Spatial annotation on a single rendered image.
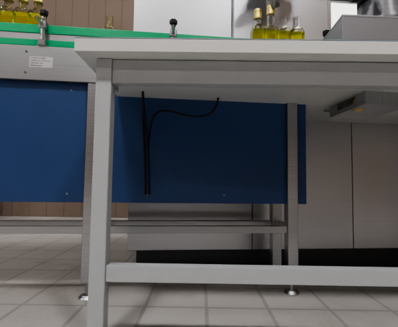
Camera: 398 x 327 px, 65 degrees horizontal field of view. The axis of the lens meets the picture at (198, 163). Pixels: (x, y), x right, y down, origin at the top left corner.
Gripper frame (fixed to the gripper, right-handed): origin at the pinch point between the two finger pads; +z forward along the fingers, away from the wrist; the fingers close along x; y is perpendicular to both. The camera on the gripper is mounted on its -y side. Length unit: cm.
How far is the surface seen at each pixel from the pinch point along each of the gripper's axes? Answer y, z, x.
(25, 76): -94, 41, -14
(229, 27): -14.9, 2.0, 15.3
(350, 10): 45.4, -9.4, 11.8
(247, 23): -6.8, 0.8, 12.2
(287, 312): -6, 118, -30
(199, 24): -29.3, 1.8, 15.4
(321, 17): 30.3, -4.8, 11.7
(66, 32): -81, 23, -13
